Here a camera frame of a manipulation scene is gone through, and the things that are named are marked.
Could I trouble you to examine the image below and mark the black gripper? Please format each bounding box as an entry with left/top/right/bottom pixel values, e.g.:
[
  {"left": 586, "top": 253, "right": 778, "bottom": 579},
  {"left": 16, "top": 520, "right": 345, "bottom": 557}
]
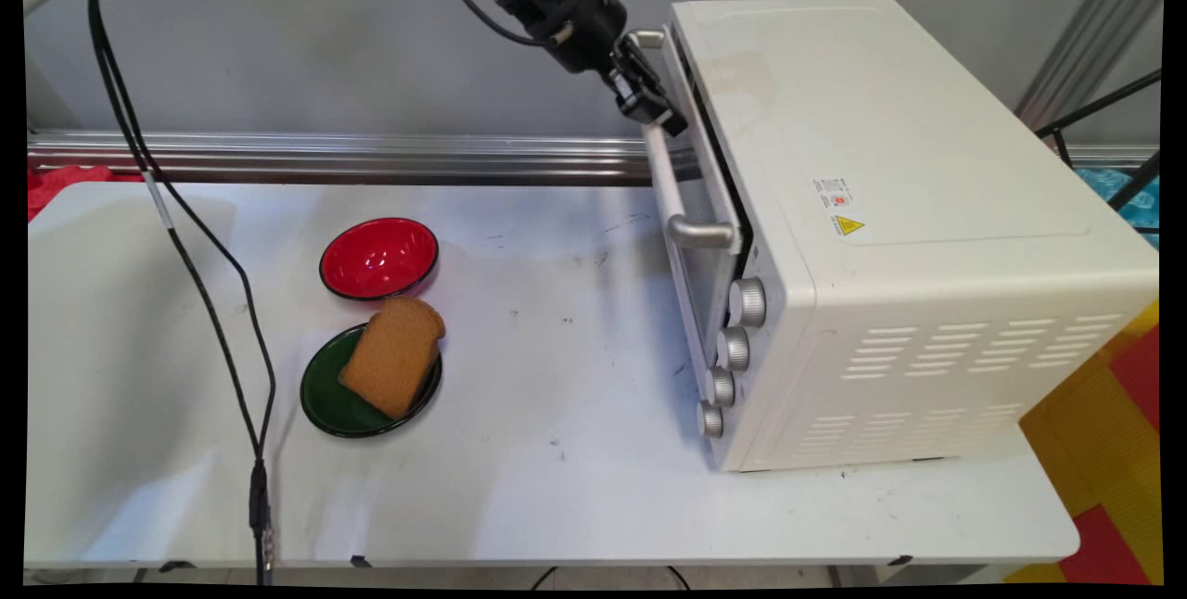
[{"left": 499, "top": 0, "right": 690, "bottom": 139}]

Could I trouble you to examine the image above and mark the oven door with silver handle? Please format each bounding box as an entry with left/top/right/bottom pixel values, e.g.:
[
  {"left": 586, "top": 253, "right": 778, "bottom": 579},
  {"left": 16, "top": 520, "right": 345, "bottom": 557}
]
[{"left": 631, "top": 27, "right": 754, "bottom": 370}]

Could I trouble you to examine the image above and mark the white toaster oven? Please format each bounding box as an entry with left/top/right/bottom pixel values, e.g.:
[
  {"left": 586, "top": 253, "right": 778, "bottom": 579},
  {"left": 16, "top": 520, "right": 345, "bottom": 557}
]
[{"left": 663, "top": 0, "right": 1160, "bottom": 474}]

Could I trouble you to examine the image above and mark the red bowl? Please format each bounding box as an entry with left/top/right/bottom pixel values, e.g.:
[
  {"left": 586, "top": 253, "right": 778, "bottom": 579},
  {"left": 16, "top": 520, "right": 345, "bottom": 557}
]
[{"left": 319, "top": 217, "right": 440, "bottom": 301}]

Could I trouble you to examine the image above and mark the brown bread slice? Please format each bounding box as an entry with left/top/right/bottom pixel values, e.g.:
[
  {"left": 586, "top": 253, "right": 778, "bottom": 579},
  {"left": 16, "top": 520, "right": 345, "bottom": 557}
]
[{"left": 338, "top": 296, "right": 447, "bottom": 421}]

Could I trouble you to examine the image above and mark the green plate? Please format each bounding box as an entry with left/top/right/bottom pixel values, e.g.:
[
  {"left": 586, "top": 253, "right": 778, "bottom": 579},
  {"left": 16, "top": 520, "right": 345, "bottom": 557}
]
[{"left": 300, "top": 321, "right": 443, "bottom": 439}]

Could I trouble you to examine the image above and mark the blue plastic object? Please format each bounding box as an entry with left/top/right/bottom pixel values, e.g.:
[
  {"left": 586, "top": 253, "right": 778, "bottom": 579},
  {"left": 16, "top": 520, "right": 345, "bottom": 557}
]
[{"left": 1076, "top": 168, "right": 1160, "bottom": 249}]

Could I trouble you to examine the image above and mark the yellow red foam floor mat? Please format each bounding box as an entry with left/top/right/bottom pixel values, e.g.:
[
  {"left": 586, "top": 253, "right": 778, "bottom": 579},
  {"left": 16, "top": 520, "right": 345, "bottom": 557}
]
[{"left": 1006, "top": 302, "right": 1162, "bottom": 586}]

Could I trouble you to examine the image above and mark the red cloth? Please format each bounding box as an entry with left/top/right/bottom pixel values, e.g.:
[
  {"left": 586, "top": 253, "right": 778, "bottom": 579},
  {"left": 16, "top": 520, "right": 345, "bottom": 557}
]
[{"left": 28, "top": 165, "right": 146, "bottom": 223}]

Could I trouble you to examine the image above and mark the aluminium rail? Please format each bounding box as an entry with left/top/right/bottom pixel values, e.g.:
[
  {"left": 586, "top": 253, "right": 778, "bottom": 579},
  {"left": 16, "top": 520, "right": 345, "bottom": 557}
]
[{"left": 28, "top": 130, "right": 1160, "bottom": 186}]

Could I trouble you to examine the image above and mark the aluminium profile post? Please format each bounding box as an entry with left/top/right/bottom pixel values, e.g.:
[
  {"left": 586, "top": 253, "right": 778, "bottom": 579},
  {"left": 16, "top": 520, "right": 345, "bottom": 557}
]
[{"left": 1017, "top": 0, "right": 1165, "bottom": 133}]

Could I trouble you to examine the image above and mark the black metal stand frame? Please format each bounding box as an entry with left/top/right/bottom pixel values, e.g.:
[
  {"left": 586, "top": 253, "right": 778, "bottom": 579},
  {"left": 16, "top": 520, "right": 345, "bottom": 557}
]
[{"left": 1037, "top": 70, "right": 1162, "bottom": 215}]

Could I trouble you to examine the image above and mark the black cable under table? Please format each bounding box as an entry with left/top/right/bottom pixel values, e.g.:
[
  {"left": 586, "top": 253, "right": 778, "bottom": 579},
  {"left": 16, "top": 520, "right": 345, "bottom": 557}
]
[{"left": 530, "top": 566, "right": 693, "bottom": 592}]

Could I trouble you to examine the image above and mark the thin black cable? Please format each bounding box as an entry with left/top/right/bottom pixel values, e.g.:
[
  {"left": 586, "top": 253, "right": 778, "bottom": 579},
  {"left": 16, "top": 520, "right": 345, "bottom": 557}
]
[{"left": 86, "top": 0, "right": 262, "bottom": 465}]

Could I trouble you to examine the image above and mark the black cable with connector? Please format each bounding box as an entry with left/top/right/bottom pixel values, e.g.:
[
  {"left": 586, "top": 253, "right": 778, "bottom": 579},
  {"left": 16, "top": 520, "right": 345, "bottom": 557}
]
[{"left": 88, "top": 0, "right": 277, "bottom": 587}]

